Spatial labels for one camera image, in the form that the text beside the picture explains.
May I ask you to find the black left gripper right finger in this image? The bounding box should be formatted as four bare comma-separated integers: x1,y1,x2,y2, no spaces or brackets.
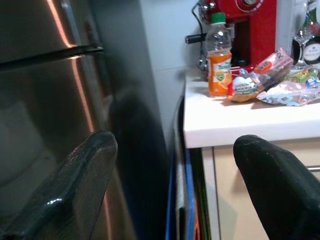
232,134,320,240

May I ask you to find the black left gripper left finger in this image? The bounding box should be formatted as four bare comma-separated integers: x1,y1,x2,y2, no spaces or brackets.
0,130,119,240

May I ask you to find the stainless steel fridge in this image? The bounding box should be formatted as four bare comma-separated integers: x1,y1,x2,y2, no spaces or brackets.
0,0,175,240

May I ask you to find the beige kitchen cabinet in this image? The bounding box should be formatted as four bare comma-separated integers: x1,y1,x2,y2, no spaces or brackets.
199,138,320,240

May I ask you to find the green cutting board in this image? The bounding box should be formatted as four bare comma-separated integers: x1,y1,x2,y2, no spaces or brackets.
193,147,213,240

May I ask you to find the orange cutting board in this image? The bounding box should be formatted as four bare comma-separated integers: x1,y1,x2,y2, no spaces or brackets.
194,204,201,240

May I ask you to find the grey board with blue rim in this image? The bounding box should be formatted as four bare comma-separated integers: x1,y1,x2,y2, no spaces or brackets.
173,96,196,240

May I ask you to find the white blue snack packet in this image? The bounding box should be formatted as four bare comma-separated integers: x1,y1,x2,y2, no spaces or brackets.
226,69,261,103

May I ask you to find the green snack packet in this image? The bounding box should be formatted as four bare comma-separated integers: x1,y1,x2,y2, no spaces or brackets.
286,66,320,83

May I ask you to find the red pink snack packet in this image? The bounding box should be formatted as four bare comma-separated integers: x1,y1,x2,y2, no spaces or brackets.
251,47,295,87

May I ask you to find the dark wine bottle white label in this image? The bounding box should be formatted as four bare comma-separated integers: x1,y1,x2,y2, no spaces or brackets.
301,0,320,68

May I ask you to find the clear wine glass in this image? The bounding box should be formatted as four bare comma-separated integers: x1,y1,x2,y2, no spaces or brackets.
290,0,313,71

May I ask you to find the red coffee machine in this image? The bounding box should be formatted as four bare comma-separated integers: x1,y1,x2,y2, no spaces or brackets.
184,0,278,74

